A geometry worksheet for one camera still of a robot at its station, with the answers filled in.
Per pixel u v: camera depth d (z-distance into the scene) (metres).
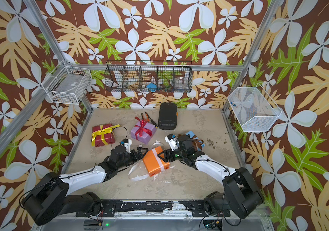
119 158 0.67
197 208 0.75
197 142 0.91
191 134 0.97
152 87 0.93
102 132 0.97
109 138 0.96
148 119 1.13
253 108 0.83
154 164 0.84
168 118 1.07
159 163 0.82
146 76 0.98
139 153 0.75
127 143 0.80
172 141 0.77
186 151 0.67
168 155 0.73
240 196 0.42
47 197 0.42
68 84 0.85
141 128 0.98
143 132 0.96
